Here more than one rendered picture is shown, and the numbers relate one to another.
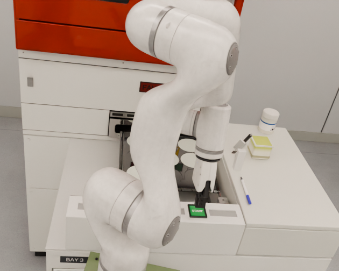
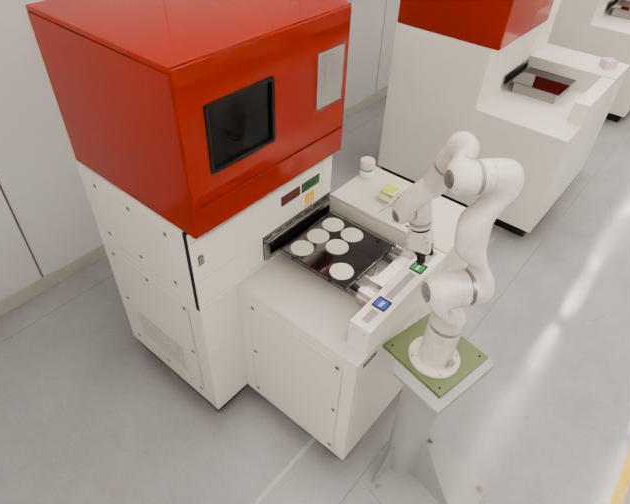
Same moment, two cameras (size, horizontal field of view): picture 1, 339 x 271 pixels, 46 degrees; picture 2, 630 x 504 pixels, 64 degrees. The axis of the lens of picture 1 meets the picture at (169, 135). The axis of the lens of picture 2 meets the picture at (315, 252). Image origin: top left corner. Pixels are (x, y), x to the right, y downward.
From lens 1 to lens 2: 1.29 m
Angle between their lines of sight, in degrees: 34
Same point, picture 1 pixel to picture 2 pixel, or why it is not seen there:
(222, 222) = (436, 263)
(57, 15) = (226, 186)
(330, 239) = not seen: hidden behind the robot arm
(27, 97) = (200, 275)
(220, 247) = not seen: hidden behind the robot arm
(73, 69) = (233, 223)
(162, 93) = (489, 213)
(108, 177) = (447, 281)
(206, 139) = (425, 217)
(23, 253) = (206, 418)
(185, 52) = (506, 185)
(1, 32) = not seen: outside the picture
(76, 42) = (242, 199)
